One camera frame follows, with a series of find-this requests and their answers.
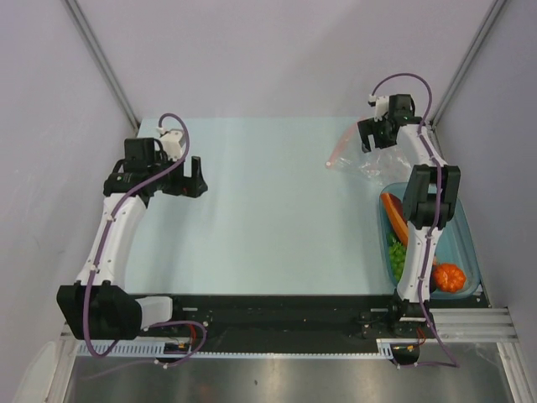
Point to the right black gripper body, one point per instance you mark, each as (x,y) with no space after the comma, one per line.
(381,139)

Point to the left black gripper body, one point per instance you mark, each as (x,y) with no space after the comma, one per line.
(174,183)

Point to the clear zip top bag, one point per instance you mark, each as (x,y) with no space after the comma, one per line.
(380,166)

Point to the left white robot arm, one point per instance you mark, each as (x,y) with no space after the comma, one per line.
(95,306)

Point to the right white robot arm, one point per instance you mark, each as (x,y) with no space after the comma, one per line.
(429,201)

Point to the blue plastic food tray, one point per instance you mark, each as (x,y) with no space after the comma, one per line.
(454,247)

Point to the green toy grapes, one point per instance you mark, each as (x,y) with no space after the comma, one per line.
(396,256)

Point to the orange toy pumpkin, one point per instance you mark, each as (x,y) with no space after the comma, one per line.
(448,278)

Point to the dark purple toy fruit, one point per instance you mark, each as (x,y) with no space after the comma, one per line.
(433,284)

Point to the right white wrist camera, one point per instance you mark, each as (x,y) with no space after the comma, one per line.
(380,106)

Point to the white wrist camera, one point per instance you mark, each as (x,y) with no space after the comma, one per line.
(380,106)
(173,141)

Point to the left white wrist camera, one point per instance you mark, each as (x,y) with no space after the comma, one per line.
(173,141)

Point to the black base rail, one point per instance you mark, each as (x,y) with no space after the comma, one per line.
(286,324)

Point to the aluminium frame profile right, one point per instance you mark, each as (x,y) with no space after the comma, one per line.
(490,325)

